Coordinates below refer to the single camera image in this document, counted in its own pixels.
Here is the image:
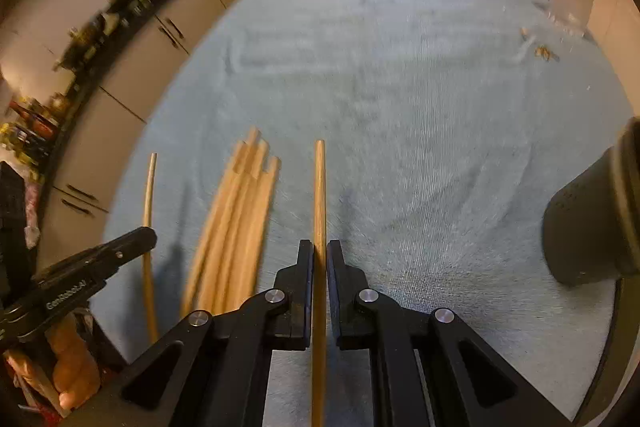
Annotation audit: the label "small metal bits on towel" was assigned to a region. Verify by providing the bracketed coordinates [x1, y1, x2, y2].
[520, 27, 560, 62]

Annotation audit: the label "dark cylindrical utensil holder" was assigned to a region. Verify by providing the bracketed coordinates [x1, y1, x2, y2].
[541, 117, 639, 286]

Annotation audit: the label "left human hand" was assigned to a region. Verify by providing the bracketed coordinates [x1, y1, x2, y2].
[3, 314, 101, 412]

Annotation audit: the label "light blue towel mat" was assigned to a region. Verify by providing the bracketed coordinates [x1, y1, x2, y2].
[104, 0, 632, 416]

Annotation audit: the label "beige kitchen cabinets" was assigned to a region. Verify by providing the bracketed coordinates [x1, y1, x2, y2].
[36, 0, 235, 268]

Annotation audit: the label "wooden chopstick pile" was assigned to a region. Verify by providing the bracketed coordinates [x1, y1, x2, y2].
[196, 135, 268, 314]
[224, 156, 280, 311]
[180, 127, 260, 317]

